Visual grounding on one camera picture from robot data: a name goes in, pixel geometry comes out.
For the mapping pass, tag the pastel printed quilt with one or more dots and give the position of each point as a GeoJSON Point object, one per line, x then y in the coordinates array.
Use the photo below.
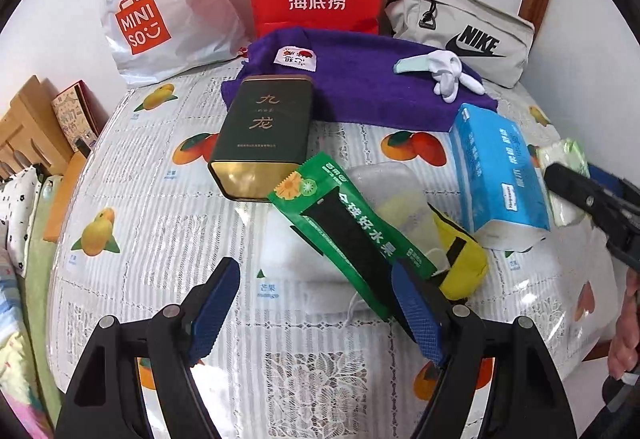
{"type": "Point", "coordinates": [15, 344]}

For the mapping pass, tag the dark green tin box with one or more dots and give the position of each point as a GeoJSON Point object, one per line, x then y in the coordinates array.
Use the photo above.
{"type": "Point", "coordinates": [260, 129]}

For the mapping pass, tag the light green wet wipe pack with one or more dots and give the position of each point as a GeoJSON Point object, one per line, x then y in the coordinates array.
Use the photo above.
{"type": "Point", "coordinates": [565, 154]}

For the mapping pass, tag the person's right hand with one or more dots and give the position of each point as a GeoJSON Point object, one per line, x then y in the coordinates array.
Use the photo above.
{"type": "Point", "coordinates": [630, 339]}

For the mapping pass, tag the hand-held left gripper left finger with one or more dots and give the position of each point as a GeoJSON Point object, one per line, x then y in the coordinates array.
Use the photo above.
{"type": "Point", "coordinates": [215, 304]}

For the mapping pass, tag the person's dark blue clothing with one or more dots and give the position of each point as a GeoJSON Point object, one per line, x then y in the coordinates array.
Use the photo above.
{"type": "Point", "coordinates": [622, 409]}

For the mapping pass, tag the yellow pouch with black stripes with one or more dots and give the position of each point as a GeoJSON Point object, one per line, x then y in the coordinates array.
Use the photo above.
{"type": "Point", "coordinates": [470, 264]}

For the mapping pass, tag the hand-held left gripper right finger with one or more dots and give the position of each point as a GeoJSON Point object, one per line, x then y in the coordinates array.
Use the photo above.
{"type": "Point", "coordinates": [415, 314]}

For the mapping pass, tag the light grey shoulder bag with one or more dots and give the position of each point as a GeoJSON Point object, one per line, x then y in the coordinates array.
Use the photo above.
{"type": "Point", "coordinates": [450, 4]}

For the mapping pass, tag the brown printed box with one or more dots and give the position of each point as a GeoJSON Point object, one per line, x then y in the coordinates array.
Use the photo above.
{"type": "Point", "coordinates": [72, 114]}

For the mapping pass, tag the purple towel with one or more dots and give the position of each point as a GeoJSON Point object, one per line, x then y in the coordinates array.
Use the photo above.
{"type": "Point", "coordinates": [360, 84]}

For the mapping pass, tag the light green blanket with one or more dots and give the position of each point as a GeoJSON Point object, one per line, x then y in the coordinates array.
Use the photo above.
{"type": "Point", "coordinates": [42, 309]}

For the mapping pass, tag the orange wooden board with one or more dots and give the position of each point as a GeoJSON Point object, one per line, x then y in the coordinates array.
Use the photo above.
{"type": "Point", "coordinates": [62, 199]}

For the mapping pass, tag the green snack packet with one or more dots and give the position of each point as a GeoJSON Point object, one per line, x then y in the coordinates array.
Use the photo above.
{"type": "Point", "coordinates": [300, 189]}

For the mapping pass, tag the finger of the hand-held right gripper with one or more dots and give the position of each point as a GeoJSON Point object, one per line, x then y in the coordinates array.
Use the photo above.
{"type": "Point", "coordinates": [602, 174]}
{"type": "Point", "coordinates": [575, 191]}

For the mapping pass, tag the white floral pillow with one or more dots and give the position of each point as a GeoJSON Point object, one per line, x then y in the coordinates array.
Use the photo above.
{"type": "Point", "coordinates": [20, 204]}

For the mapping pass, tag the blue tissue pack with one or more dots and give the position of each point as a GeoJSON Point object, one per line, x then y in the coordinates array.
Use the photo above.
{"type": "Point", "coordinates": [495, 169]}

